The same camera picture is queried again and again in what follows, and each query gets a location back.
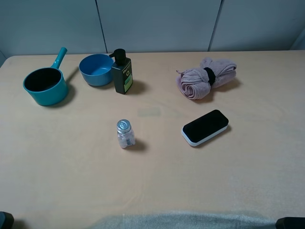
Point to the rolled pink towel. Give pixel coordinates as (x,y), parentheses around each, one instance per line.
(196,83)

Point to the dark green pump bottle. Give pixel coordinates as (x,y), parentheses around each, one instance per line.
(121,71)

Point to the black and white eraser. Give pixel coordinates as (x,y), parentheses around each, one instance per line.
(205,127)

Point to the blue plastic bowl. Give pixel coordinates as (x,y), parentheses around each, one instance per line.
(96,69)

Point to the teal saucepan with handle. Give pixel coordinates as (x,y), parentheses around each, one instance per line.
(47,85)

